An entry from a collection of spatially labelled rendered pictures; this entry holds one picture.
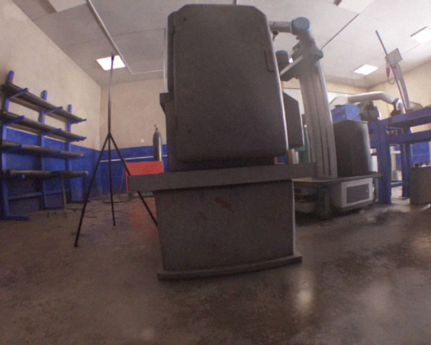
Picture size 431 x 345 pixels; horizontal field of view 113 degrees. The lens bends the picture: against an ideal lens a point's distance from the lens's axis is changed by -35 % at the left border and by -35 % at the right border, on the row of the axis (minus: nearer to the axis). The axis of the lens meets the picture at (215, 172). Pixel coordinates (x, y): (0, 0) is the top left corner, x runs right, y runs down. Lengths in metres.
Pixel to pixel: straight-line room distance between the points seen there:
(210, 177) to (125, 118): 6.04
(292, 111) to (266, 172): 0.34
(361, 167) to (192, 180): 1.69
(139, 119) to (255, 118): 5.89
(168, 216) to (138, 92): 6.18
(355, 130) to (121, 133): 5.99
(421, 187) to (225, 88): 2.06
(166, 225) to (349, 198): 1.50
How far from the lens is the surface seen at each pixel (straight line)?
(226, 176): 0.88
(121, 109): 6.91
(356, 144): 2.16
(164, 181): 0.88
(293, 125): 1.07
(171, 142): 0.95
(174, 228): 0.93
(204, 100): 0.89
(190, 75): 0.93
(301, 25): 2.01
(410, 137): 2.23
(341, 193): 1.88
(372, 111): 2.59
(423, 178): 2.43
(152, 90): 6.86
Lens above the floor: 0.46
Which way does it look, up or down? level
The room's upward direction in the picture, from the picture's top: 4 degrees counter-clockwise
